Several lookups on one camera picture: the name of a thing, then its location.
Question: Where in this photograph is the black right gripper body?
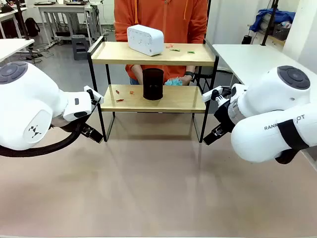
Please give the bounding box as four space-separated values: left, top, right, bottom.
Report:
213 99 236 134

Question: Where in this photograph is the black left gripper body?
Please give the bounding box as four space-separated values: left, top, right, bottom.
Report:
63 116 88 134

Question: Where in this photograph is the teal microfibre duster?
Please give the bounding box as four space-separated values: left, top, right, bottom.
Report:
164 77 184 87

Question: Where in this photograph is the two-tier wood and metal shelf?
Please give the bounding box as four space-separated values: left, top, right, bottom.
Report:
87 36 220 143

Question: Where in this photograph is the person's left hand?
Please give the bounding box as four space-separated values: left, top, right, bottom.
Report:
178 75 195 86

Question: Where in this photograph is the person's right hand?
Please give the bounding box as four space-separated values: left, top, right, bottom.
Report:
130 65 144 86

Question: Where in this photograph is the white table with round corner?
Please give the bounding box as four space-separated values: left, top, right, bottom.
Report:
212 44 317 88

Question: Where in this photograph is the grey plastic step stool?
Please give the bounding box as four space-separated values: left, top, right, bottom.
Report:
71 34 89 61

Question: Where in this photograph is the black cylindrical container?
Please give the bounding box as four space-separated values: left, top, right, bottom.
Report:
142 68 165 101

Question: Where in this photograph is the black tripod pole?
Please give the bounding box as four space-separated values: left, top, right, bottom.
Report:
261 0 279 47

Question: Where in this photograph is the black backpack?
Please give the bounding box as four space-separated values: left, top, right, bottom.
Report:
24 17 41 38

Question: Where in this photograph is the white rounded box device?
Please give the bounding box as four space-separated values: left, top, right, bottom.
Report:
126 24 165 57

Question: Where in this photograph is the blue jacket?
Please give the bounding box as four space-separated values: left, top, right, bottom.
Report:
248 8 297 33

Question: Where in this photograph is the black stand pole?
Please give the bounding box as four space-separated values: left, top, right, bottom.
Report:
15 0 36 41

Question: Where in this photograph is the orange hoodie torso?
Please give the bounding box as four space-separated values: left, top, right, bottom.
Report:
113 0 209 80

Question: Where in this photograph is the white desk with dark items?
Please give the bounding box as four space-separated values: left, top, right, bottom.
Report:
0 2 28 40

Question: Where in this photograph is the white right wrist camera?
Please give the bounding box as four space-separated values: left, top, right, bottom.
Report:
201 85 223 104

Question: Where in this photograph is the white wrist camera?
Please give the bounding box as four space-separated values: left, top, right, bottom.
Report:
201 85 223 104
83 85 105 105

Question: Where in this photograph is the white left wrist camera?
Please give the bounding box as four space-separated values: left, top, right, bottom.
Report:
83 85 105 105

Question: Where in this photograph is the black left arm cable sleeve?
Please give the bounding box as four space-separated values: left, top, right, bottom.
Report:
0 123 83 158

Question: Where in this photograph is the black strap on right arm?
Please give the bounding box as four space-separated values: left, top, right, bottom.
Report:
274 119 311 165

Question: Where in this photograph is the white metal-frame desk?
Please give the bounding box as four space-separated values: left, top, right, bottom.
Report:
34 1 102 48

